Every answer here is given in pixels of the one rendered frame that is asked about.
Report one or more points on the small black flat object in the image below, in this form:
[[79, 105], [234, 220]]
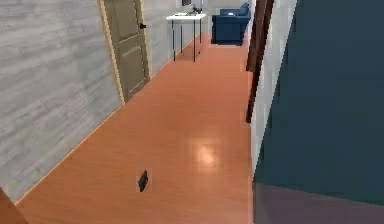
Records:
[[143, 181]]

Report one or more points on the blue armchair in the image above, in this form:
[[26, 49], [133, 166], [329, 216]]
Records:
[[230, 28]]

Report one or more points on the white table with black legs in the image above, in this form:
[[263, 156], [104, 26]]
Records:
[[186, 17]]

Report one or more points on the dark brown room door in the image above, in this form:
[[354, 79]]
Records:
[[258, 43]]

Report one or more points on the olive panelled room door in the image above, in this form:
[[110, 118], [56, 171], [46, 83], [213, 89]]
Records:
[[128, 40]]

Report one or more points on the dark object on table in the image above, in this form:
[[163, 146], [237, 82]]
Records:
[[196, 10]]

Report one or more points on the blue cushion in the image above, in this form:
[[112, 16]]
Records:
[[244, 9]]

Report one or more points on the dark framed wall picture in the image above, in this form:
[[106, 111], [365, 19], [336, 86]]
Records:
[[186, 2]]

